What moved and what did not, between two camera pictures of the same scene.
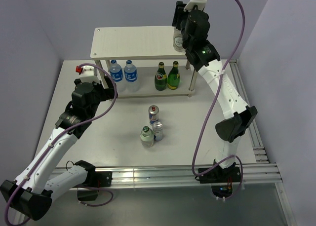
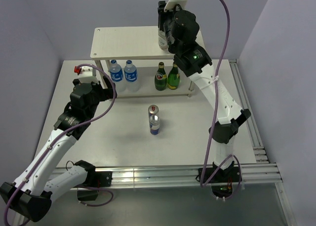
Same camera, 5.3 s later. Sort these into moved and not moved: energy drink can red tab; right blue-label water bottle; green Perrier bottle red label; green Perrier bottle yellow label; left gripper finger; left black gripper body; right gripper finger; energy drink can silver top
Moved: energy drink can silver top; right gripper finger
Not moved: green Perrier bottle yellow label; energy drink can red tab; green Perrier bottle red label; left black gripper body; left gripper finger; right blue-label water bottle
